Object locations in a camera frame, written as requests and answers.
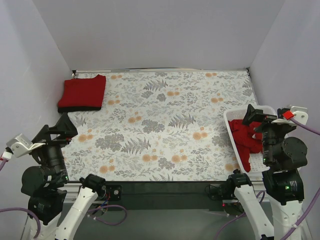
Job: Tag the floral patterned table mat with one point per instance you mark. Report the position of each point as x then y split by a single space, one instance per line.
159 126

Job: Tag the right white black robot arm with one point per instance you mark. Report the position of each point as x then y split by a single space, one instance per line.
283 156

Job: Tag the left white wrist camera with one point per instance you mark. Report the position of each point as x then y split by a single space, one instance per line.
20 145

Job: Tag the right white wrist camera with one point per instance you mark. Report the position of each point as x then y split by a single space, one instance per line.
292 115

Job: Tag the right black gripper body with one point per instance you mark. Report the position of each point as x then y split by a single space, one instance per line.
265 120

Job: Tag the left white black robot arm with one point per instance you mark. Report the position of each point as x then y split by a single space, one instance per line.
43 183

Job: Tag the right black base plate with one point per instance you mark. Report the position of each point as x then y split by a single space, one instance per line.
217 192

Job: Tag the aluminium front rail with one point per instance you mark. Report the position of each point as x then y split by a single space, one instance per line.
73 189

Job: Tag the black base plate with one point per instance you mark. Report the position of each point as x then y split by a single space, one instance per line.
110 192
217 192

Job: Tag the folded red t shirt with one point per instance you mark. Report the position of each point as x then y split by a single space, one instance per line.
82 94

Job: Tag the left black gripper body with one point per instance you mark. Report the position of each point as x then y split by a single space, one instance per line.
52 139

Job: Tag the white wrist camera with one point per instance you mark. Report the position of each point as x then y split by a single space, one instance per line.
292 115
20 145

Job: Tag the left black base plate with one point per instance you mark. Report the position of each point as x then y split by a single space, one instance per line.
110 192

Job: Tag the red t shirt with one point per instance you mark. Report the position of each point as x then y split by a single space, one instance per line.
82 94
247 140

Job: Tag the white plastic laundry basket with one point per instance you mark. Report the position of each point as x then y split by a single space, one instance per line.
255 159

